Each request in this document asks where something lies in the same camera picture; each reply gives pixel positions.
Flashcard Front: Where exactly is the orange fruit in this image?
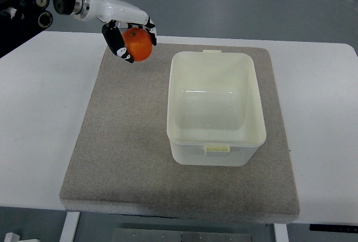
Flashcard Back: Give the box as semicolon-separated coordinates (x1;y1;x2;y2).
122;27;152;61

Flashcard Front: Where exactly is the black control panel strip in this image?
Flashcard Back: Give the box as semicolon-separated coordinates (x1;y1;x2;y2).
309;224;358;234

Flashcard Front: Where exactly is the white plastic box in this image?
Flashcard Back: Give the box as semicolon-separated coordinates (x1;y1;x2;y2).
167;50;266;167

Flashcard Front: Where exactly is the white right table leg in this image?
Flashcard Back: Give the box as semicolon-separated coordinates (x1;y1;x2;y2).
274;224;289;242

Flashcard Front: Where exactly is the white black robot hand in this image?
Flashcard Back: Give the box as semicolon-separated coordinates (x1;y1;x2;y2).
73;0;157;63

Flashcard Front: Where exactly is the white table leg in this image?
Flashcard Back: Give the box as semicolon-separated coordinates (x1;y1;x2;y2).
274;224;289;242
59;212;81;242

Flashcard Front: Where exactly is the white left table leg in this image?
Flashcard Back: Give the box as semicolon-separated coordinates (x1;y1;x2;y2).
59;212;81;242

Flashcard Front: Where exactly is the grey felt mat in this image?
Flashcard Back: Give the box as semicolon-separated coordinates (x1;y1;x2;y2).
59;44;299;223

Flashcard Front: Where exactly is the white object bottom left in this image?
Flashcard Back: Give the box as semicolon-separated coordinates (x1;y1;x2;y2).
4;232;40;242

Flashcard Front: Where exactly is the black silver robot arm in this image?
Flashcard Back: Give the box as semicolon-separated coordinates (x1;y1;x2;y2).
1;0;79;57

